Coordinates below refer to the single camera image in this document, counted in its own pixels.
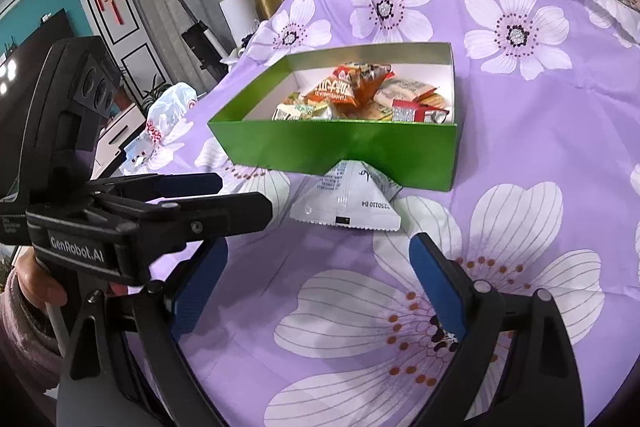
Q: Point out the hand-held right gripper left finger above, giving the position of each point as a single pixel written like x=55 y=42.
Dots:
x=200 y=292

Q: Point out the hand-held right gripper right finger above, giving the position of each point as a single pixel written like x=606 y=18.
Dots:
x=440 y=292

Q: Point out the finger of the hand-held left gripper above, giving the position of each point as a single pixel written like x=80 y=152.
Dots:
x=165 y=184
x=225 y=214

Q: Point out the white snack packet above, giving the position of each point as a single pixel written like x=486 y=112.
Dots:
x=345 y=202

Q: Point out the pale yellow green snack packet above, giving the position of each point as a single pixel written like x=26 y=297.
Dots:
x=300 y=111

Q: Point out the green cardboard box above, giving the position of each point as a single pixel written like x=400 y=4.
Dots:
x=350 y=152

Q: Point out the orange panda snack packet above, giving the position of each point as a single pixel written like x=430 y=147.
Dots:
x=335 y=89

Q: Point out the small red snack packet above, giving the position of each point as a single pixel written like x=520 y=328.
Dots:
x=415 y=113

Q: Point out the orange cracker packet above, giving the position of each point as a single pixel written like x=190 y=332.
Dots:
x=375 y=111
x=440 y=99

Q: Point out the beige red-edged snack packet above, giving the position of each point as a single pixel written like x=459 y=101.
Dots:
x=405 y=91

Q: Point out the person's left forearm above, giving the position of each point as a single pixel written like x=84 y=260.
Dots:
x=25 y=337

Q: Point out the person's left hand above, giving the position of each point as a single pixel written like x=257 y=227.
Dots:
x=37 y=282

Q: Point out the white television cabinet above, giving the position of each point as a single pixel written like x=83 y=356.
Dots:
x=120 y=127

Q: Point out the white red-print plastic bag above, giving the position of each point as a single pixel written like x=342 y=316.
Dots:
x=170 y=107

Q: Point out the potted plant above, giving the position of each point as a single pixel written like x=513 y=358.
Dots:
x=156 y=92

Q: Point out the black television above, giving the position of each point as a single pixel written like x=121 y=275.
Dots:
x=47 y=27

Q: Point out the black upright vacuum cleaner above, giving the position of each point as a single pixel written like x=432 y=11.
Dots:
x=200 y=39

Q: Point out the purple floral cloth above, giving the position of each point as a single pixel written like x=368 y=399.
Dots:
x=500 y=132

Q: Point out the white cylindrical appliance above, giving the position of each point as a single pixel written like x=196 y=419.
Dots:
x=240 y=17

